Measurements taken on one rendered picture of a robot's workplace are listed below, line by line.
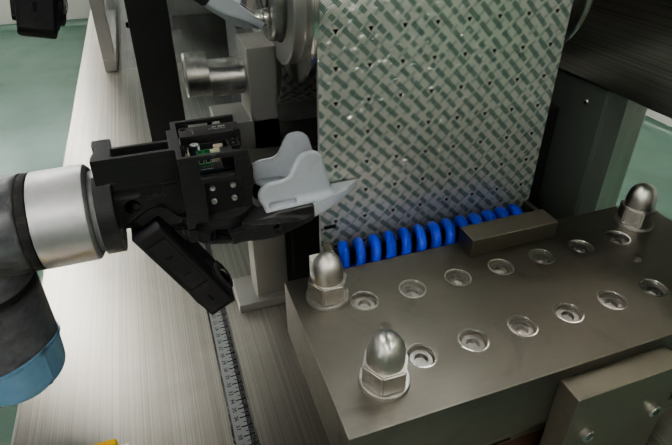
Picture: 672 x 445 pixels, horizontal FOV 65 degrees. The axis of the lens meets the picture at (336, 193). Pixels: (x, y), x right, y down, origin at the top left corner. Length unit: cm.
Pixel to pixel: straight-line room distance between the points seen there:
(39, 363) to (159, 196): 18
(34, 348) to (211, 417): 17
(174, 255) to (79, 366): 22
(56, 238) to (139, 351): 23
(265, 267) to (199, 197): 22
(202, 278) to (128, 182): 11
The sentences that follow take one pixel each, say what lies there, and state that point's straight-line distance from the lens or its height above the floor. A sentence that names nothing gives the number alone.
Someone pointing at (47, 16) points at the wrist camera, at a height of 125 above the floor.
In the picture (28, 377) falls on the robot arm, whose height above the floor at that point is 99.
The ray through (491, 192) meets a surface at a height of 105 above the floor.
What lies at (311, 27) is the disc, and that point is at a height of 124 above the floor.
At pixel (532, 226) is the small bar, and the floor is 105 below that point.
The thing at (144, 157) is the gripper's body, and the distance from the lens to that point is 41.
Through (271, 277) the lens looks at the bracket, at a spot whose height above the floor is 94.
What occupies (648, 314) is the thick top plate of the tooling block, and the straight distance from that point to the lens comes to 51.
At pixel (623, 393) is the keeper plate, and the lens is 47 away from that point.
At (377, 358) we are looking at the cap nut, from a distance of 37.
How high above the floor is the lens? 134
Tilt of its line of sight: 32 degrees down
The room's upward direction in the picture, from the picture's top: straight up
